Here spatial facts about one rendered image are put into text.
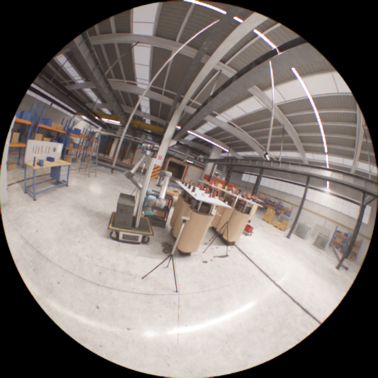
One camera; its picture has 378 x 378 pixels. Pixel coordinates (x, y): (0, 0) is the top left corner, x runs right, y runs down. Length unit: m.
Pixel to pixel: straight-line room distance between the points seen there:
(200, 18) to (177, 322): 10.55
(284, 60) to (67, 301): 5.19
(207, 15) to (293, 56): 6.19
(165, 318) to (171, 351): 0.51
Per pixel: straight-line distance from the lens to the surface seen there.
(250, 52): 9.07
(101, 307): 1.76
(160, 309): 1.78
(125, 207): 2.12
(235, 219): 3.41
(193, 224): 2.06
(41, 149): 4.65
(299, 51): 3.31
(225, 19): 5.25
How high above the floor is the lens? 1.66
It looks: 7 degrees down
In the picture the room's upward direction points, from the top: 19 degrees clockwise
